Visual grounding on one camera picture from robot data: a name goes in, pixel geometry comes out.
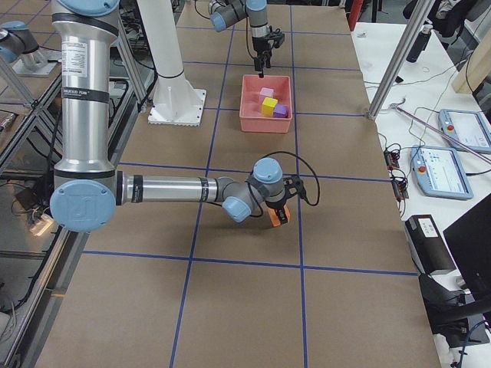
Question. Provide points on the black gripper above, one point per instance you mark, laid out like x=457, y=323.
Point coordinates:
x=278, y=207
x=260, y=45

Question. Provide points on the orange foam block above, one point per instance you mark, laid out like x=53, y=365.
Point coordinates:
x=279, y=217

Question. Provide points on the pink foam block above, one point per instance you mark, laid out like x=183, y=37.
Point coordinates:
x=265, y=92

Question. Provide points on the yellow foam block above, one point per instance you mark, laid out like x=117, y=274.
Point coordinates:
x=268, y=106

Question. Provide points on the purple foam block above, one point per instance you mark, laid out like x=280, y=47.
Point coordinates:
x=280, y=111

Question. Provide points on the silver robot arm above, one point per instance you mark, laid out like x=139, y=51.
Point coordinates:
x=87, y=187
x=225, y=15

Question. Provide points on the pink plastic bin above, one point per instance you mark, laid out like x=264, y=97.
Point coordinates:
x=251, y=118

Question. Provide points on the black power box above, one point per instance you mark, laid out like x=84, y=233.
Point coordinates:
x=427, y=247

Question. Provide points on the black water bottle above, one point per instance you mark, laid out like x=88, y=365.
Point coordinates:
x=420, y=43

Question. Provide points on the near teach pendant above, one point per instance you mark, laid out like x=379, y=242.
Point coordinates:
x=439, y=172

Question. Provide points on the teach pendant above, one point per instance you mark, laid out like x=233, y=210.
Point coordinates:
x=467, y=127
x=439, y=172

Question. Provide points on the metal grabber stick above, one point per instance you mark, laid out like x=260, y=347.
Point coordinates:
x=399, y=109

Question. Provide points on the black monitor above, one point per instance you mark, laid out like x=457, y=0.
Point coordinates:
x=468, y=240

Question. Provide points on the far teach pendant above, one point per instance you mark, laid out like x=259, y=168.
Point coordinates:
x=467, y=127

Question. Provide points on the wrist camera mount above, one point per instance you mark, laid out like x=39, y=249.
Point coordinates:
x=276, y=37
x=294, y=185

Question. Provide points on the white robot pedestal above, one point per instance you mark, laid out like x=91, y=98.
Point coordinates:
x=175, y=101

